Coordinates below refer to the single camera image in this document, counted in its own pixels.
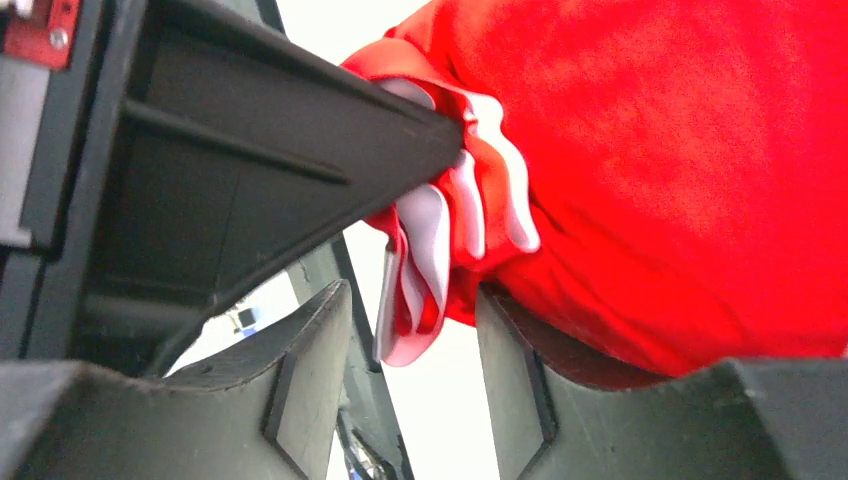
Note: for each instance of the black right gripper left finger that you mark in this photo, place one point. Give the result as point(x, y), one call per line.
point(265, 408)

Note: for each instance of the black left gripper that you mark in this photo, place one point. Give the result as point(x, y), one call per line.
point(46, 166)

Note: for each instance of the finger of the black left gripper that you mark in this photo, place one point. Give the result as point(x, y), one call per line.
point(219, 153)

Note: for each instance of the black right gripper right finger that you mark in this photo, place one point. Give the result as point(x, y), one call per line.
point(561, 410)

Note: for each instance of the red underwear white trim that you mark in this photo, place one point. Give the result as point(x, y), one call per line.
point(665, 181)

